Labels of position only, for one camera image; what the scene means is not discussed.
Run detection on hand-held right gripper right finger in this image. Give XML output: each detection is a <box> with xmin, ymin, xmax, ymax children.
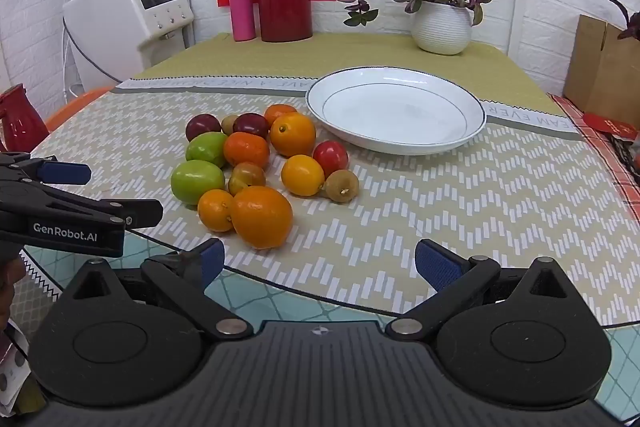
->
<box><xmin>385</xmin><ymin>238</ymin><xmax>591</xmax><ymax>342</ymax></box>

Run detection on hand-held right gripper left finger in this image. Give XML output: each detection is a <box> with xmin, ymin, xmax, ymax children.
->
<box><xmin>52</xmin><ymin>237</ymin><xmax>253</xmax><ymax>340</ymax></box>

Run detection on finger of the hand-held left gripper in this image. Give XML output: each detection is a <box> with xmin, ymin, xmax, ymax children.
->
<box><xmin>0</xmin><ymin>181</ymin><xmax>164</xmax><ymax>230</ymax></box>
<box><xmin>0</xmin><ymin>151</ymin><xmax>92</xmax><ymax>188</ymax></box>

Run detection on small orange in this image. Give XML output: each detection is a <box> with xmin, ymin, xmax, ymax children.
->
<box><xmin>197</xmin><ymin>189</ymin><xmax>236</xmax><ymax>233</ymax></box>

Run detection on green apple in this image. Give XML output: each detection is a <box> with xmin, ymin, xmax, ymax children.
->
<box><xmin>170</xmin><ymin>159</ymin><xmax>226</xmax><ymax>206</ymax></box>
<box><xmin>185</xmin><ymin>131</ymin><xmax>229</xmax><ymax>168</ymax></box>

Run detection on large orange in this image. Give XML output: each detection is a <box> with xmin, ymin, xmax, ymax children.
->
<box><xmin>229</xmin><ymin>185</ymin><xmax>294</xmax><ymax>251</ymax></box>
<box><xmin>269</xmin><ymin>112</ymin><xmax>317</xmax><ymax>158</ymax></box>

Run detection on red yellow plum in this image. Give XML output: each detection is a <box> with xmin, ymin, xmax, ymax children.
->
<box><xmin>228</xmin><ymin>161</ymin><xmax>267</xmax><ymax>196</ymax></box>

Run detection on deep orange tangerine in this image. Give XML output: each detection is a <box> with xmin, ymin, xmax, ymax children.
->
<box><xmin>263</xmin><ymin>104</ymin><xmax>298</xmax><ymax>128</ymax></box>
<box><xmin>223</xmin><ymin>131</ymin><xmax>271</xmax><ymax>170</ymax></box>

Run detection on yellow orange citrus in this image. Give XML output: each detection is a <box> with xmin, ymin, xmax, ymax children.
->
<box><xmin>280</xmin><ymin>154</ymin><xmax>326</xmax><ymax>198</ymax></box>

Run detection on brown kiwi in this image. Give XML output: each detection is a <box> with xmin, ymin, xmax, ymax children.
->
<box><xmin>320</xmin><ymin>169</ymin><xmax>360</xmax><ymax>204</ymax></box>

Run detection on white plate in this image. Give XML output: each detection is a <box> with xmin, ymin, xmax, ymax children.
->
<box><xmin>305</xmin><ymin>66</ymin><xmax>488</xmax><ymax>156</ymax></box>

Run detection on orange plastic stool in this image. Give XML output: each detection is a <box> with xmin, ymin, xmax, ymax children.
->
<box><xmin>45</xmin><ymin>86</ymin><xmax>118</xmax><ymax>132</ymax></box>

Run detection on red ribbed pitcher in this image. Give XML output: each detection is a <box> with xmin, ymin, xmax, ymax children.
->
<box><xmin>0</xmin><ymin>83</ymin><xmax>50</xmax><ymax>152</ymax></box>

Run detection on teal diamond pattern cloth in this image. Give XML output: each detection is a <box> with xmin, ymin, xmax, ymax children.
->
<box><xmin>10</xmin><ymin>227</ymin><xmax>640</xmax><ymax>423</ymax></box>

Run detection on dark red plum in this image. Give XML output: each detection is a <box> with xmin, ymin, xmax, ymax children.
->
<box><xmin>185</xmin><ymin>113</ymin><xmax>222</xmax><ymax>142</ymax></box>
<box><xmin>232</xmin><ymin>112</ymin><xmax>271</xmax><ymax>138</ymax></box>

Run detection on red apple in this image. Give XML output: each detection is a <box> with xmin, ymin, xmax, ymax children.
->
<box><xmin>312</xmin><ymin>140</ymin><xmax>350</xmax><ymax>179</ymax></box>

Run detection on white appliance with screen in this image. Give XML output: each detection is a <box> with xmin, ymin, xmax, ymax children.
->
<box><xmin>62</xmin><ymin>0</ymin><xmax>196</xmax><ymax>92</ymax></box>

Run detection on red plaid cloth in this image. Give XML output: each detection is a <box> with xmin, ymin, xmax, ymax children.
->
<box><xmin>547</xmin><ymin>94</ymin><xmax>640</xmax><ymax>208</ymax></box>

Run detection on red envelope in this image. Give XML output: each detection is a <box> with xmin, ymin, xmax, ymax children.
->
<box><xmin>582</xmin><ymin>113</ymin><xmax>638</xmax><ymax>140</ymax></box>

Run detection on pink bottle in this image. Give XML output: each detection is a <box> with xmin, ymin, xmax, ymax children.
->
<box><xmin>227</xmin><ymin>0</ymin><xmax>255</xmax><ymax>42</ymax></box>

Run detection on purple plant in white pot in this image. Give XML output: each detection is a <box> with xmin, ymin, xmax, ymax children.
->
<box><xmin>337</xmin><ymin>0</ymin><xmax>493</xmax><ymax>56</ymax></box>

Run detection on cardboard box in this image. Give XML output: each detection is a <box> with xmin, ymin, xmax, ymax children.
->
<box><xmin>563</xmin><ymin>14</ymin><xmax>640</xmax><ymax>128</ymax></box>

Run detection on purple leafy plant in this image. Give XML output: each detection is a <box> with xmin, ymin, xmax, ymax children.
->
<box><xmin>607</xmin><ymin>0</ymin><xmax>640</xmax><ymax>42</ymax></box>

